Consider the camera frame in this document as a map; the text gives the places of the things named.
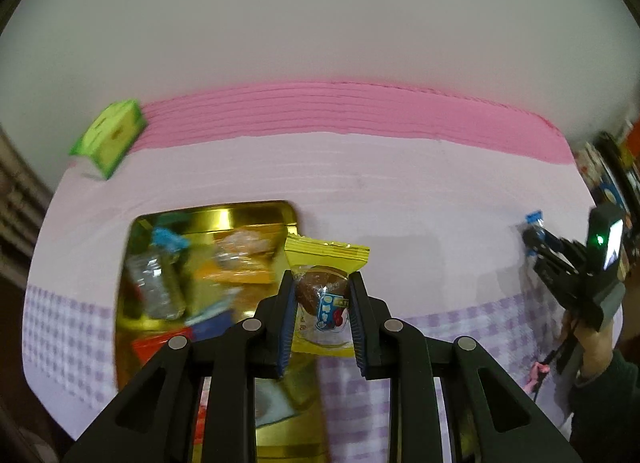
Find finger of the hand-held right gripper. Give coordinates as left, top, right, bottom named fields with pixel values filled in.
left=520, top=230, right=561, bottom=271
left=537, top=227, right=583, bottom=256

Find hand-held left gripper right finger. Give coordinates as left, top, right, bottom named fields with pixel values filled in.
left=348, top=271, right=586, bottom=463

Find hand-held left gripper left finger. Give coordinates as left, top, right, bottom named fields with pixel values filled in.
left=62, top=270, right=297, bottom=463

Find blue candy packet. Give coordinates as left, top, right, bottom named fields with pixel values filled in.
left=520, top=210, right=551, bottom=259

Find yellow-orange snack packet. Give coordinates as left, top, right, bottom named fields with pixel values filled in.
left=192, top=253, right=281, bottom=286

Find small yellow snack packet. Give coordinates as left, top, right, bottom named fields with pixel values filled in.
left=284, top=235, right=371, bottom=358

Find clear packet of orange snacks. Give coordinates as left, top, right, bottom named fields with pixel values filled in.
left=212, top=225, right=283, bottom=264

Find maroon tin box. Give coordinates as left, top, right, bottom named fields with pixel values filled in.
left=115, top=200, right=328, bottom=463

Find clear blue-ended brittle packet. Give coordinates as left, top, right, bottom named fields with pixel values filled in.
left=124, top=227, right=191, bottom=321

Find red snack packet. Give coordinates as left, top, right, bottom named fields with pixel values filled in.
left=132, top=333, right=208, bottom=446

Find person's right forearm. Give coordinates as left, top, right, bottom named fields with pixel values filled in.
left=565, top=348, right=640, bottom=454

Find person's right hand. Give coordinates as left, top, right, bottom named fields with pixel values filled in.
left=560, top=310, right=618, bottom=379

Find blue box with cup picture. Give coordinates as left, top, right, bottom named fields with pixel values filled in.
left=592, top=133, right=631, bottom=216

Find pink and purple checked tablecloth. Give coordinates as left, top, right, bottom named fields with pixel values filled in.
left=22, top=80, right=626, bottom=463

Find green tissue pack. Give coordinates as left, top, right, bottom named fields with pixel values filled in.
left=69, top=99, right=147, bottom=180

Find radiator pipes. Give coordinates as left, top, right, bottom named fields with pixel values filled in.
left=0, top=133, right=56, bottom=264

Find pink wrist strap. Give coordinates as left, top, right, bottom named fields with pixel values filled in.
left=522, top=362, right=551, bottom=394

